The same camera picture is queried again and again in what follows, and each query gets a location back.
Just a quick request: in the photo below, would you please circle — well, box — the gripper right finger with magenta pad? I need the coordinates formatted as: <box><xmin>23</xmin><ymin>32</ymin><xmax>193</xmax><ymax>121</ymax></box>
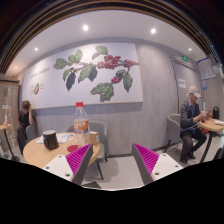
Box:
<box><xmin>132</xmin><ymin>143</ymin><xmax>182</xmax><ymax>185</ymax></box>

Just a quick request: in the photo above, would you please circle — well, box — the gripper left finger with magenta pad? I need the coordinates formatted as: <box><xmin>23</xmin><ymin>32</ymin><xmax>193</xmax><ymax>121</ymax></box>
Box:
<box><xmin>43</xmin><ymin>144</ymin><xmax>93</xmax><ymax>185</ymax></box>

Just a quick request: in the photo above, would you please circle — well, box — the red round coaster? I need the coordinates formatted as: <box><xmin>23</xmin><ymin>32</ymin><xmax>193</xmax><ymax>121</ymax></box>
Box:
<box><xmin>67</xmin><ymin>145</ymin><xmax>78</xmax><ymax>152</ymax></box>

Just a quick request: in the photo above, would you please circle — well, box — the small orange carton box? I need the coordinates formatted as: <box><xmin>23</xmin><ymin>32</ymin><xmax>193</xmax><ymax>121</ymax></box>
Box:
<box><xmin>90</xmin><ymin>131</ymin><xmax>99</xmax><ymax>145</ymax></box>

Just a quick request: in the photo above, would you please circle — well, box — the dark mug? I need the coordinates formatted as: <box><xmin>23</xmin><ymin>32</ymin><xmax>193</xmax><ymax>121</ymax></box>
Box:
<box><xmin>43</xmin><ymin>130</ymin><xmax>59</xmax><ymax>150</ymax></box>

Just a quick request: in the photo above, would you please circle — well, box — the round wooden table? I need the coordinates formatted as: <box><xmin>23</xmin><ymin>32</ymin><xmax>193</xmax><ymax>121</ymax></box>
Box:
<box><xmin>22</xmin><ymin>132</ymin><xmax>101</xmax><ymax>169</ymax></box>
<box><xmin>199</xmin><ymin>119</ymin><xmax>224</xmax><ymax>163</ymax></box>

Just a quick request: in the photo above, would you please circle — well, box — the clear plastic bottle red cap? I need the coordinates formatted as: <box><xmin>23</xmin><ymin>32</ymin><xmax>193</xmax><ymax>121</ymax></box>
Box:
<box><xmin>73</xmin><ymin>102</ymin><xmax>90</xmax><ymax>147</ymax></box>

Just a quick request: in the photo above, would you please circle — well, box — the grey armchair behind table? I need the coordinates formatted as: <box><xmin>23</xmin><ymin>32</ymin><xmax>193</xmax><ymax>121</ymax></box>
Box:
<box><xmin>65</xmin><ymin>120</ymin><xmax>109</xmax><ymax>163</ymax></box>

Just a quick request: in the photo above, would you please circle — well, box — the seated man in white cap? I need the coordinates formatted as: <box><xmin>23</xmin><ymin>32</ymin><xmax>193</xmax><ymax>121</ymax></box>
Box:
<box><xmin>180</xmin><ymin>86</ymin><xmax>207</xmax><ymax>164</ymax></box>

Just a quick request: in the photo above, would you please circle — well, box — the grey armchair at right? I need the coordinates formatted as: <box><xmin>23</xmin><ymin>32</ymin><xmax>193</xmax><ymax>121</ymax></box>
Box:
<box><xmin>165</xmin><ymin>114</ymin><xmax>182</xmax><ymax>151</ymax></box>

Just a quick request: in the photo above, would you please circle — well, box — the grey chair at left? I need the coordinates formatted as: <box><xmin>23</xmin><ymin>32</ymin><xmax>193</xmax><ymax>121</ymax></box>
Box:
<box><xmin>26</xmin><ymin>124</ymin><xmax>37</xmax><ymax>142</ymax></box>

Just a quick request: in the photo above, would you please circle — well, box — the seated person in black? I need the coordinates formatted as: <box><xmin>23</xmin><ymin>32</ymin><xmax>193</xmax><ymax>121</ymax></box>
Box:
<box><xmin>17</xmin><ymin>100</ymin><xmax>36</xmax><ymax>152</ymax></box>

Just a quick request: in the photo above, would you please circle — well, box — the round wooden table at right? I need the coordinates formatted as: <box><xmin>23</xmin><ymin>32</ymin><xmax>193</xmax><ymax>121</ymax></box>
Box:
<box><xmin>199</xmin><ymin>119</ymin><xmax>224</xmax><ymax>163</ymax></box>

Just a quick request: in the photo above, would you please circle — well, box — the drink cup with straw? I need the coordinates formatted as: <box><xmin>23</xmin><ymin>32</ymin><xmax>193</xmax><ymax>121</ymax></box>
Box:
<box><xmin>201</xmin><ymin>102</ymin><xmax>207</xmax><ymax>123</ymax></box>

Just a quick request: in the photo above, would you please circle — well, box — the black thermos flask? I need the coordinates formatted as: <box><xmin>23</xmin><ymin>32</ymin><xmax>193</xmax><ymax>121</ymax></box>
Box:
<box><xmin>212</xmin><ymin>106</ymin><xmax>220</xmax><ymax>119</ymax></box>

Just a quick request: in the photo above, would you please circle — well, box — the white notice on door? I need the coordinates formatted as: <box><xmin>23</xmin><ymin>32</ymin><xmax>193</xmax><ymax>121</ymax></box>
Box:
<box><xmin>178</xmin><ymin>78</ymin><xmax>186</xmax><ymax>88</ymax></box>

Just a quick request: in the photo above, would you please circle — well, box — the coffee plant wall mural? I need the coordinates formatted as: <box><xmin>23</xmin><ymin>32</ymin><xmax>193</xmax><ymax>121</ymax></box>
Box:
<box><xmin>22</xmin><ymin>43</ymin><xmax>143</xmax><ymax>109</ymax></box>

